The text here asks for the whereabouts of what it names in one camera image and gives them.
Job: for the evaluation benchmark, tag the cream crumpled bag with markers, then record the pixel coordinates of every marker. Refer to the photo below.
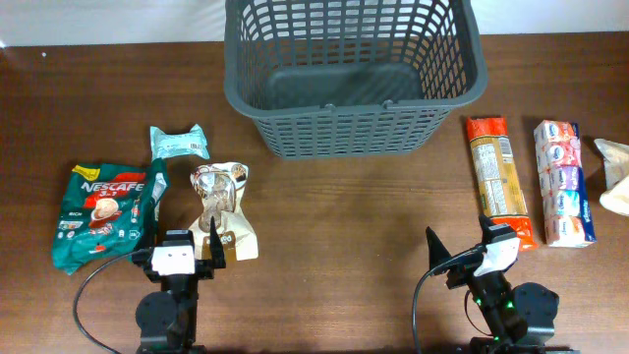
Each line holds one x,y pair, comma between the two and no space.
615,164

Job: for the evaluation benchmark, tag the teal snack packet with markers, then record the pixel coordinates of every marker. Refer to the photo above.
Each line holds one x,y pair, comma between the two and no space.
167,146

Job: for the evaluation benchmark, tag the multicolour tissue packet bundle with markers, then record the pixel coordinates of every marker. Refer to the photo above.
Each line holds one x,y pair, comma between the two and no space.
567,215

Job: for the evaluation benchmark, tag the grey plastic lattice basket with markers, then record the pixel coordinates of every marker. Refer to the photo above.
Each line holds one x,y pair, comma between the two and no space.
326,78

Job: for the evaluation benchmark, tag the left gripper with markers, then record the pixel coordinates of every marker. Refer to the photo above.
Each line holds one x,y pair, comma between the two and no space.
204,265

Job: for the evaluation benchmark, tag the beige brown snack pouch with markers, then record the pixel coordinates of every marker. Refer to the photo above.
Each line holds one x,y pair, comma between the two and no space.
221,187

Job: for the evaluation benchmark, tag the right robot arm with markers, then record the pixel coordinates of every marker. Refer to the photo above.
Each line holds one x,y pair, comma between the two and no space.
520,319

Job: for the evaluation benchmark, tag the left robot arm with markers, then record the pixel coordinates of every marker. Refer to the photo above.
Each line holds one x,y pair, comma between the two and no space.
168,317

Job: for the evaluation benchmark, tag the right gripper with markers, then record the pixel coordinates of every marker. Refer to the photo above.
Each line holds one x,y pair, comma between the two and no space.
462,268

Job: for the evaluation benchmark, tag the green Nescafe coffee bag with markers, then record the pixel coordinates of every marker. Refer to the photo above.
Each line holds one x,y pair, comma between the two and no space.
108,210

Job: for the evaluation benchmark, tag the orange biscuit roll pack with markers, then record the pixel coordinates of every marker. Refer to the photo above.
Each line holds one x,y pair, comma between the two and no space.
501,195

